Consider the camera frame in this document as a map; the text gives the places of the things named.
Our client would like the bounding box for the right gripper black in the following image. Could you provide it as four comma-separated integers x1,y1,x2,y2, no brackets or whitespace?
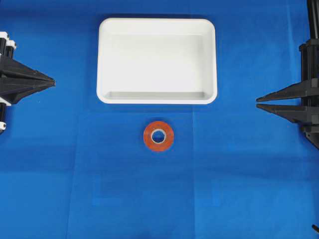
256,39,319,149

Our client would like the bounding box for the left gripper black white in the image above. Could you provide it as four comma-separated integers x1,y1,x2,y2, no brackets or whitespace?
0,31,56,135

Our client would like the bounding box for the white plastic tray case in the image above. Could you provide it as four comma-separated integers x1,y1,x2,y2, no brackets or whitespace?
96,17,218,105

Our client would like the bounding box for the orange tape roll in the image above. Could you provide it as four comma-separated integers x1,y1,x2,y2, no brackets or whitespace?
143,121,174,152

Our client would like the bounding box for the blue table cloth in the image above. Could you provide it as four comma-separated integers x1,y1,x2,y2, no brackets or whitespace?
0,0,319,239

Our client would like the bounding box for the black cable top right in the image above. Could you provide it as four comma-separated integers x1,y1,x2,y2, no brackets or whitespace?
307,0,319,40

